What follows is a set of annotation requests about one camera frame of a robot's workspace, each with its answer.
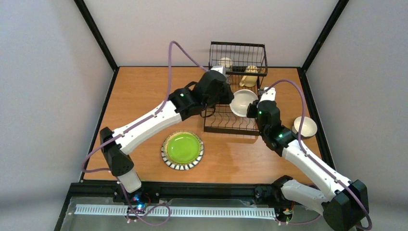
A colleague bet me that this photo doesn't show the white bowl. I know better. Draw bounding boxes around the white bowl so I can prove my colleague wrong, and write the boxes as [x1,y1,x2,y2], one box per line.
[229,89,258,117]
[292,116,318,139]

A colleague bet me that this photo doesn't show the yellow ceramic mug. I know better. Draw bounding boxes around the yellow ceramic mug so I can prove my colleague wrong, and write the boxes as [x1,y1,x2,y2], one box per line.
[239,65,258,88]

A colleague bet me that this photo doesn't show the tall patterned ceramic cup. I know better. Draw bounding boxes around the tall patterned ceramic cup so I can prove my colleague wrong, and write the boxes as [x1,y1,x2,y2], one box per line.
[218,57,234,72]

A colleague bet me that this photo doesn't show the black wire dish rack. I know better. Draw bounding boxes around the black wire dish rack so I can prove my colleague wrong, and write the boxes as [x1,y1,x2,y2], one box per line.
[204,41,268,136]

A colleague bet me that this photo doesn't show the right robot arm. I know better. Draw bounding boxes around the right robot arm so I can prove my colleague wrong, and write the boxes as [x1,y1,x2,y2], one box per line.
[247,100,372,231]

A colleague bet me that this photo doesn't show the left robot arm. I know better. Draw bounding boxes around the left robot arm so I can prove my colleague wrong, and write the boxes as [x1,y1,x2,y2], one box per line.
[100,66,234,193]

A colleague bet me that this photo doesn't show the green plate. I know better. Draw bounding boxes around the green plate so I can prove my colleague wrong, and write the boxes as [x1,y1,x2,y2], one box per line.
[165,131,202,165]

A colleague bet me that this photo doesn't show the striped plate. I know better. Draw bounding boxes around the striped plate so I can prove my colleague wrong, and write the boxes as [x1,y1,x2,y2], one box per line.
[161,130,204,171]

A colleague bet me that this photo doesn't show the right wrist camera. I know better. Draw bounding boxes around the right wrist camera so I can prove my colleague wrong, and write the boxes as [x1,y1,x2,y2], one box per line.
[259,87,276,102]

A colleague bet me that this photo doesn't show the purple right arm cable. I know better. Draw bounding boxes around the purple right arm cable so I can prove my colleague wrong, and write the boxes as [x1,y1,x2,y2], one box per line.
[262,79,373,231]

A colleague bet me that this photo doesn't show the black enclosure frame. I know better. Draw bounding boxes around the black enclosure frame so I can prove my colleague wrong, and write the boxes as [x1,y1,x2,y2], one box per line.
[54,0,364,231]

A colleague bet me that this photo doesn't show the white cable duct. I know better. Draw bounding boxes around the white cable duct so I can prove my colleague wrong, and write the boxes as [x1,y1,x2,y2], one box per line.
[74,204,276,220]

